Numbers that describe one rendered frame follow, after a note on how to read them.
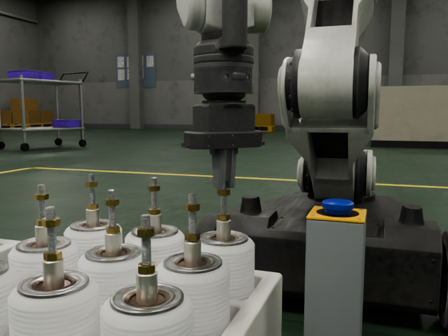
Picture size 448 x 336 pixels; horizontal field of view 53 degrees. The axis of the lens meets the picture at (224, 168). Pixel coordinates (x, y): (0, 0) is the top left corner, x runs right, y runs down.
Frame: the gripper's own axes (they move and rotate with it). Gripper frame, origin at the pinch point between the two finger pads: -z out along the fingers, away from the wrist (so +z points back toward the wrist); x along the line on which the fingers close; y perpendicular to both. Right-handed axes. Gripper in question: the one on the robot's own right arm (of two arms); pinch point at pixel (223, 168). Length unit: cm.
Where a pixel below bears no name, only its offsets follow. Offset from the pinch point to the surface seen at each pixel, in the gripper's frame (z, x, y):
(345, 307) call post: -15.8, 6.8, -19.1
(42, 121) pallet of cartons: -14, 108, 1220
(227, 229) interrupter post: -9.2, 0.1, -1.0
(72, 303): -11.6, -24.3, -11.5
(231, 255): -12.0, -1.2, -4.6
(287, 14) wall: 247, 641, 863
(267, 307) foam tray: -19.7, 3.1, -7.4
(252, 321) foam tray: -18.2, -2.7, -12.6
